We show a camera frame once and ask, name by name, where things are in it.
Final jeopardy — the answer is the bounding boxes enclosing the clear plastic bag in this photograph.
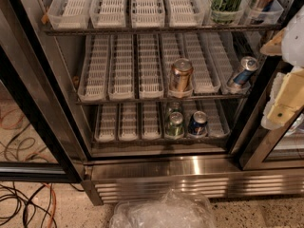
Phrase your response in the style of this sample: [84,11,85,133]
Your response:
[109,189,216,228]

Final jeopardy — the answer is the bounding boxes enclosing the green can rear bottom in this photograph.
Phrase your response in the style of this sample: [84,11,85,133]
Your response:
[166,102,182,115]

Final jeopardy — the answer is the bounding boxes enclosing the green can front bottom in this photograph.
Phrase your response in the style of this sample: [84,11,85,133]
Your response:
[165,112,184,139]

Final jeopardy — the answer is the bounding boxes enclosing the middle wire shelf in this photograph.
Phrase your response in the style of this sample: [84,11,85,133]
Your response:
[75,93,250,105]

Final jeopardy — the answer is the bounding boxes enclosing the blue can bottom shelf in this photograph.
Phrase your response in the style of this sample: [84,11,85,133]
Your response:
[188,111,208,137]

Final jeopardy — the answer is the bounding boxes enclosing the glass fridge door left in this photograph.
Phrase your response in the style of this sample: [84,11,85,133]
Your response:
[0,47,81,183]

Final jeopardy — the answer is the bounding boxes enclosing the orange cable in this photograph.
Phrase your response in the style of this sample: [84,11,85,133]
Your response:
[41,182,58,228]

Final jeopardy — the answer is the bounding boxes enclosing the clear tray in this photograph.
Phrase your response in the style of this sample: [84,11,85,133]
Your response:
[108,34,134,100]
[137,34,164,99]
[47,0,92,30]
[118,103,138,141]
[142,103,162,140]
[89,0,126,29]
[95,104,117,143]
[78,35,110,103]
[131,0,165,28]
[165,0,205,28]

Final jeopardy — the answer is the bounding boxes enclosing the green tall can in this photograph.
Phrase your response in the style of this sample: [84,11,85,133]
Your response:
[211,0,242,24]

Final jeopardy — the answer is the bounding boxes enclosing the top wire shelf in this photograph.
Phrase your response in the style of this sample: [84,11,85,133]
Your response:
[44,25,282,36]

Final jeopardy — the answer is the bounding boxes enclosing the blue redbull can middle shelf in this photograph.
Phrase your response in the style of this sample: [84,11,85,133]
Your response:
[227,56,257,88]

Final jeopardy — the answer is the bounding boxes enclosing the black cables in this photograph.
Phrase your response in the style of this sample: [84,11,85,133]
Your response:
[0,181,58,228]

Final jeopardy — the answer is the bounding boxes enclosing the wire shelf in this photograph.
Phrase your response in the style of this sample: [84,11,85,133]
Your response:
[75,93,250,105]
[91,136,228,145]
[44,25,282,36]

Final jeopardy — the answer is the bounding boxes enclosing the bottom wire shelf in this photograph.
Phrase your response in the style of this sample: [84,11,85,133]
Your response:
[91,136,228,145]

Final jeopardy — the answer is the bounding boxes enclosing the stainless steel fridge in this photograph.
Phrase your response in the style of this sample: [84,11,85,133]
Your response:
[0,0,304,205]

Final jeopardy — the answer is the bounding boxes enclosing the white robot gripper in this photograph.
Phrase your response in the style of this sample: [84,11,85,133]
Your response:
[259,6,304,130]

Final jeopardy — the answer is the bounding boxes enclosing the gold copper can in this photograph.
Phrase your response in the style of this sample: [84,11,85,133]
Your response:
[169,58,194,92]

